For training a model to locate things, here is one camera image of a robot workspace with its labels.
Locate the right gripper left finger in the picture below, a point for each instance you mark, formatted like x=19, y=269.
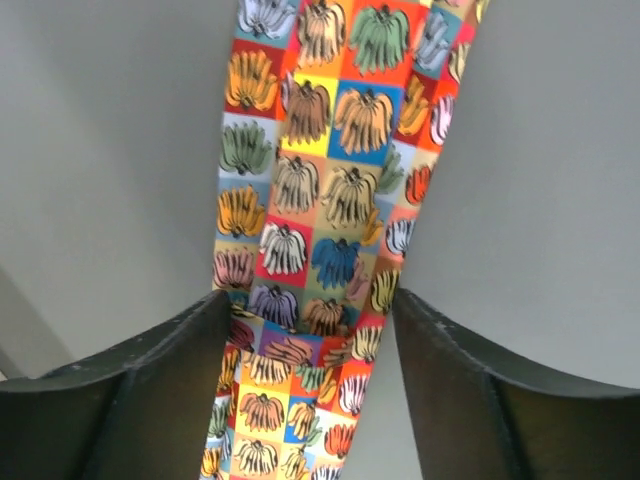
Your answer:
x=138, y=410

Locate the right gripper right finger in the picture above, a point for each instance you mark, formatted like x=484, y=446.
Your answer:
x=481, y=411

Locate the colourful banana print tie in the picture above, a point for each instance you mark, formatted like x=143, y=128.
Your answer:
x=335, y=113

